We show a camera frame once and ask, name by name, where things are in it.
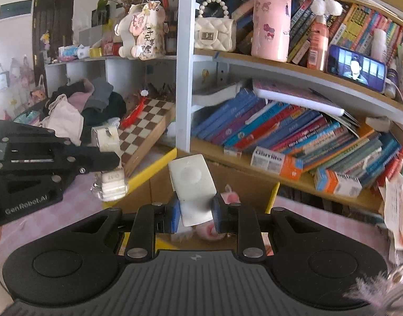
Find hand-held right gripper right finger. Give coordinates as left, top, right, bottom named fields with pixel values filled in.
left=211, top=194, right=321, bottom=260

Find stack of papers and booklets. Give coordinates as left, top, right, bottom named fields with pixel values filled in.
left=378, top=170, right=403, bottom=264

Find row of colourful books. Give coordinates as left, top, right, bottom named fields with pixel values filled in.
left=191, top=87, right=403, bottom=188

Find tissue packs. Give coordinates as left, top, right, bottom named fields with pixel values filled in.
left=58, top=44, right=90, bottom=62

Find pink plush pig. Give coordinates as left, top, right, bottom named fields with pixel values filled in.
left=192, top=184, right=242, bottom=241

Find phone playing video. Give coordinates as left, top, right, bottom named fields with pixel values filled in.
left=326, top=44, right=387, bottom=93

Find wooden chessboard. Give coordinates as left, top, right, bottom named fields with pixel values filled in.
left=117, top=97, right=176, bottom=178

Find white wristwatch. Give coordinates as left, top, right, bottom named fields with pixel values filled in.
left=90, top=126, right=128, bottom=202

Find white quilted purse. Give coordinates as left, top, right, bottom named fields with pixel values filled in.
left=194, top=0, right=238, bottom=53

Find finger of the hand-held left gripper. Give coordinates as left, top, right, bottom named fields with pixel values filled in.
left=68, top=146, right=120, bottom=176

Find pink printed cup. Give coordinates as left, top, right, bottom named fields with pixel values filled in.
left=251, top=0, right=292, bottom=63

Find pink bottle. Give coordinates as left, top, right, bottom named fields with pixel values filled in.
left=307, top=16, right=330, bottom=72

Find flat white notebook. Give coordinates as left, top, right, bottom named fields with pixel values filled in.
left=252, top=78, right=346, bottom=118

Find yellow cardboard box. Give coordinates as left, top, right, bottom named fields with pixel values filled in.
left=122, top=147, right=281, bottom=258

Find fluffy lilac sleeve cuff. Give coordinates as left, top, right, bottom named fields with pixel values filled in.
left=343, top=263, right=403, bottom=316

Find leaning slim paperbacks group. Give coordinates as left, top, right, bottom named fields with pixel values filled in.
left=231, top=0, right=403, bottom=70

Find pile of clothes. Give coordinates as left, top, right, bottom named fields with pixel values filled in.
left=40, top=77, right=128, bottom=146

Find white wooden bookshelf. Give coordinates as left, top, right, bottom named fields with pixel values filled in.
left=176, top=0, right=403, bottom=218

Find white charging cable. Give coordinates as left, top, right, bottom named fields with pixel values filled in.
left=385, top=78, right=403, bottom=126

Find dark wooden door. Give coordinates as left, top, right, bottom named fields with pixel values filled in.
left=31, top=0, right=77, bottom=65

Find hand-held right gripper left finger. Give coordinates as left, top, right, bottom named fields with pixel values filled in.
left=68, top=199, right=182, bottom=260

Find white wall shelf unit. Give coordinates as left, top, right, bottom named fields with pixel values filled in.
left=45, top=54, right=177, bottom=106

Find red tassel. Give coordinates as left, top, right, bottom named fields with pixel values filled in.
left=120, top=89, right=150, bottom=130

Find white bottle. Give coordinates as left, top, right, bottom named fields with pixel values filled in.
left=371, top=28, right=388, bottom=64

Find orange white medicine box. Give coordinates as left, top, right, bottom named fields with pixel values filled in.
left=250, top=146, right=304, bottom=182
left=313, top=168, right=363, bottom=199

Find desktop with pink printed mat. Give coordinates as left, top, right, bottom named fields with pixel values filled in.
left=0, top=168, right=394, bottom=270

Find white pink bunny figurine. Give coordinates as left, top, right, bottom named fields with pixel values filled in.
left=114, top=1, right=166, bottom=61

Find white charger block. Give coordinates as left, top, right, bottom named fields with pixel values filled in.
left=168, top=154, right=217, bottom=228

